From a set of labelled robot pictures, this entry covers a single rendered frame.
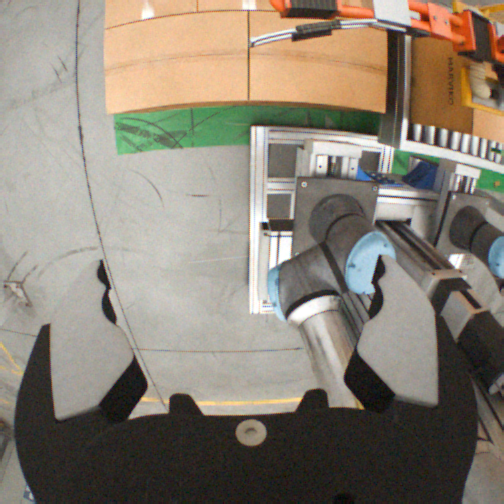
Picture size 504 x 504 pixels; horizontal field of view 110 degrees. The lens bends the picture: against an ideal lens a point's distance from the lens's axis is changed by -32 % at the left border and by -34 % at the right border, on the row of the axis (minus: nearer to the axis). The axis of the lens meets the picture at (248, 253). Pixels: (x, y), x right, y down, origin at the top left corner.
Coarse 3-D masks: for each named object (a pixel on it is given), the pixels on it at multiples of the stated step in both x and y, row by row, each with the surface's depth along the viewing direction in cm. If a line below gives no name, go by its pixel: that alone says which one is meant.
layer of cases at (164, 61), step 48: (144, 0) 65; (192, 0) 67; (240, 0) 69; (144, 48) 76; (192, 48) 79; (240, 48) 80; (288, 48) 80; (336, 48) 79; (384, 48) 78; (144, 96) 87; (192, 96) 89; (240, 96) 90; (288, 96) 90; (336, 96) 90; (384, 96) 89
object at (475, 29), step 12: (456, 12) 23; (468, 12) 20; (468, 24) 22; (480, 24) 21; (492, 24) 20; (468, 36) 23; (480, 36) 23; (492, 36) 21; (456, 48) 28; (468, 48) 25; (480, 48) 24; (492, 48) 23; (480, 60) 27; (492, 60) 24
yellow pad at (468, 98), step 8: (464, 72) 37; (464, 80) 38; (488, 80) 36; (496, 80) 36; (464, 88) 39; (496, 88) 37; (464, 96) 40; (472, 96) 39; (496, 96) 36; (464, 104) 41; (472, 104) 40; (480, 104) 40; (488, 104) 39; (496, 104) 39; (496, 112) 40
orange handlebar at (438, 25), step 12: (276, 0) 25; (408, 0) 22; (288, 12) 26; (348, 12) 25; (360, 12) 25; (372, 12) 25; (420, 12) 24; (432, 12) 23; (444, 12) 22; (420, 24) 25; (432, 24) 24; (444, 24) 23; (456, 24) 23; (432, 36) 27; (444, 36) 25; (456, 36) 24
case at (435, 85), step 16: (416, 48) 71; (432, 48) 62; (448, 48) 54; (416, 64) 75; (432, 64) 66; (448, 64) 58; (464, 64) 51; (416, 80) 80; (432, 80) 70; (448, 80) 62; (416, 96) 83; (432, 96) 73; (448, 96) 65; (416, 112) 87; (432, 112) 77; (448, 112) 68; (464, 112) 60; (480, 112) 55; (448, 128) 70; (464, 128) 62; (480, 128) 58; (496, 128) 57
